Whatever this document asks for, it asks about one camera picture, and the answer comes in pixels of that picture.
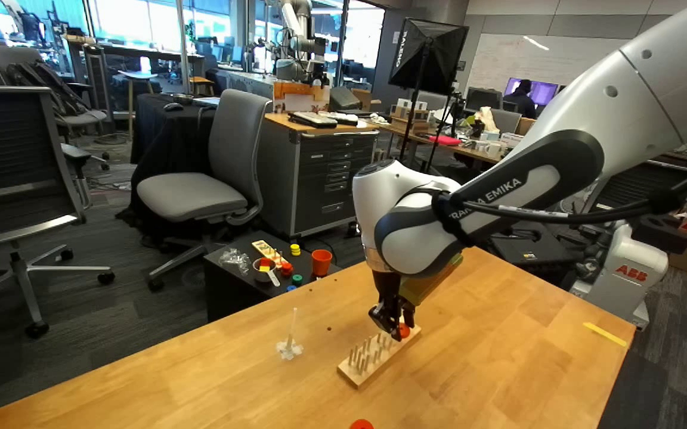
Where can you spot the grey drawer cabinet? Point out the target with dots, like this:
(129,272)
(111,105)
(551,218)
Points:
(307,174)

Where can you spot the wooden peg stand board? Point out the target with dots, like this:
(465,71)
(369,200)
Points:
(370,356)

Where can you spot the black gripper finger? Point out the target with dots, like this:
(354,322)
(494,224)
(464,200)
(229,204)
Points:
(408,316)
(382,319)

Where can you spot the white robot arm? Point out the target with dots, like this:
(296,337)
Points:
(619,113)

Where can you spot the black softbox light stand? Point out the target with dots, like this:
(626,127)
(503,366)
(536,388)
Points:
(426,59)

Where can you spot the orange cup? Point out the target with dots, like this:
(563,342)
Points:
(320,261)

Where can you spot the grey office chair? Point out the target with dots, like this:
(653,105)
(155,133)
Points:
(228,194)

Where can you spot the yellow tape strip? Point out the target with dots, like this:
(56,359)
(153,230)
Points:
(604,335)

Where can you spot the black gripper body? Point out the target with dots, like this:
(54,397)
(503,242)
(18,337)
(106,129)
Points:
(389,295)

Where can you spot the black mesh office chair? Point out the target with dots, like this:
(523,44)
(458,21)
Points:
(36,191)

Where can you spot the white ABB robot base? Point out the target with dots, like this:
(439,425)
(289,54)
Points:
(626,274)

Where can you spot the computer monitor purple screen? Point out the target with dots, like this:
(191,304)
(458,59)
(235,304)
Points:
(539,92)

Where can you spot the wooden desk with clutter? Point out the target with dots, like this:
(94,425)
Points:
(477,149)

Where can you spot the clear plastic peg stand left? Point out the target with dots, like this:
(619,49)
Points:
(289,349)

